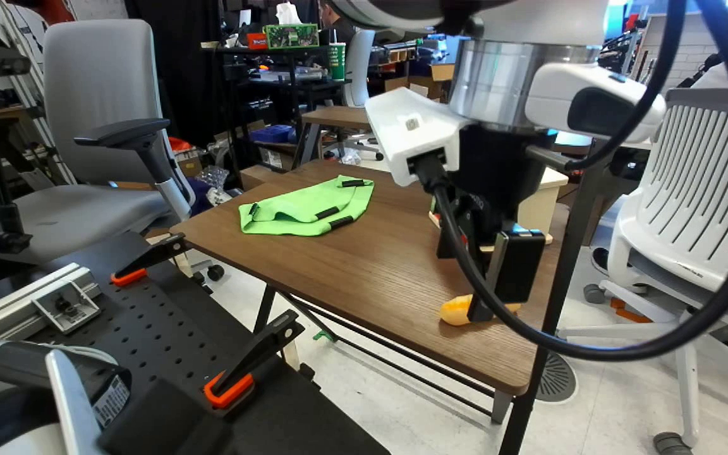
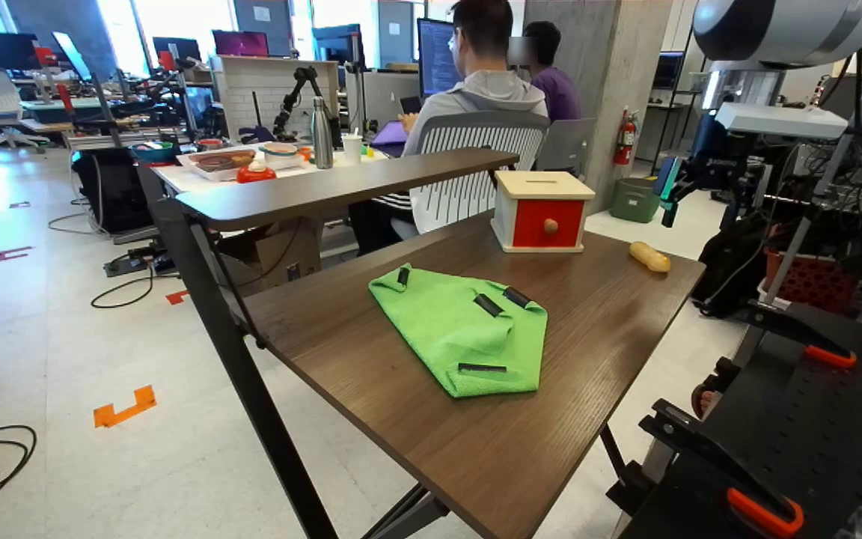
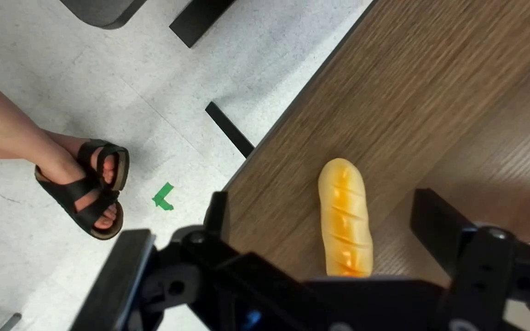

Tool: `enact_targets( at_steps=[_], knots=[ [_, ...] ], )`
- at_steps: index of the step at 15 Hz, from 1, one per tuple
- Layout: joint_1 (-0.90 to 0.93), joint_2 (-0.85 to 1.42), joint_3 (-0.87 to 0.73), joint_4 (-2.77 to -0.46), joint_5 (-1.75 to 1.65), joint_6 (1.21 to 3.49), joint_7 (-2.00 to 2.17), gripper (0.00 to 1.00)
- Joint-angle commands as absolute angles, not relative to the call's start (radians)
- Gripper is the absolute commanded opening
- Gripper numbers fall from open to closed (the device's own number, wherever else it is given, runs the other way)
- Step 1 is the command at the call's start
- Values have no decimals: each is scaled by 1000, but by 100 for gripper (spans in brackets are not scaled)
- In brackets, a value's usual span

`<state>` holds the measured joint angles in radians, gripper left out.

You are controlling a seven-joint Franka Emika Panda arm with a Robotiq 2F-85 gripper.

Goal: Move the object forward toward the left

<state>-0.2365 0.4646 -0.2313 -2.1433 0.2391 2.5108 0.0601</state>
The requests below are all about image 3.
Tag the yellow toy bread loaf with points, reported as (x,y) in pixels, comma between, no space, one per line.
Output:
(345,220)

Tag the person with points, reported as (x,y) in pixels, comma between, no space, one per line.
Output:
(12,133)

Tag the dark grey chair base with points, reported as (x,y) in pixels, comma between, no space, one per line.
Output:
(104,11)

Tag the green tape mark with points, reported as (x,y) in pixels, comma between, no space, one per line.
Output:
(163,197)

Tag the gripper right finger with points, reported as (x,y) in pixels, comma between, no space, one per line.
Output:
(481,266)

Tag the black furniture foot bar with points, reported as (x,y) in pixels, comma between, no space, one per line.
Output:
(198,20)

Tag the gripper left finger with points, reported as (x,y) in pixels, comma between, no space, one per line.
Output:
(210,276)

